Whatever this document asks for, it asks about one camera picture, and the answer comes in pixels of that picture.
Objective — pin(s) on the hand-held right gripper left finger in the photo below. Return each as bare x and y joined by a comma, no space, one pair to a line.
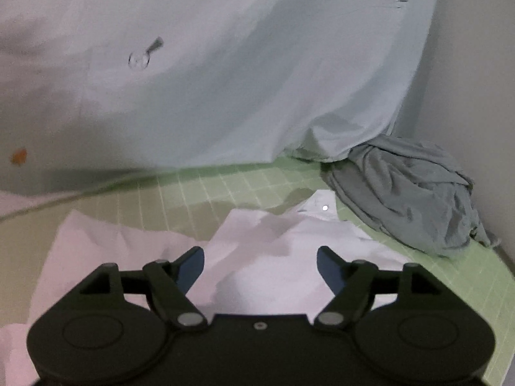
191,266

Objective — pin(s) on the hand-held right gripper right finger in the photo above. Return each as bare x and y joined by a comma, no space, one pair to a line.
327,267

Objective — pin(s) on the white garment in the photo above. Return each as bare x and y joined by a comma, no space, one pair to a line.
257,241

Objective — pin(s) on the green grid mat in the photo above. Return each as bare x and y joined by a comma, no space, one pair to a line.
193,199

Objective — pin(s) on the crumpled grey garment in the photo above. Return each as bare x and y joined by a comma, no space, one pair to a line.
406,193

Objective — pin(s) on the light blue carrot-print quilt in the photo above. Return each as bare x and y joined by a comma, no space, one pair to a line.
241,68

